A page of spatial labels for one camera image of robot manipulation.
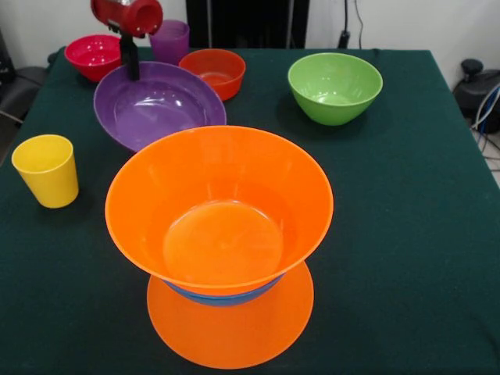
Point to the pink bowl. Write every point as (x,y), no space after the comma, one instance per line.
(91,58)

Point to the large orange bowl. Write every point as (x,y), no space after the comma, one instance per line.
(218,164)
(230,336)

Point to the dark green tablecloth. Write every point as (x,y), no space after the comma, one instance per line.
(390,234)

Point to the yellow cup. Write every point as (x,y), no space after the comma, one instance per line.
(48,179)

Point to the green bowl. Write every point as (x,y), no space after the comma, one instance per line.
(336,78)

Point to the small red-orange bowl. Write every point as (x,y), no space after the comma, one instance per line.
(218,70)

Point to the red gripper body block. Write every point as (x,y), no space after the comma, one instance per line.
(125,17)

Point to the wide purple bowl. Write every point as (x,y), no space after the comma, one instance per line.
(156,101)

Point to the opaque blue bowl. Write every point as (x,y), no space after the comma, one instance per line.
(222,300)

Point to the purple cup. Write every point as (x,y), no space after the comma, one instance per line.
(173,43)

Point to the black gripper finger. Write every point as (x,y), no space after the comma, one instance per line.
(134,62)
(125,51)

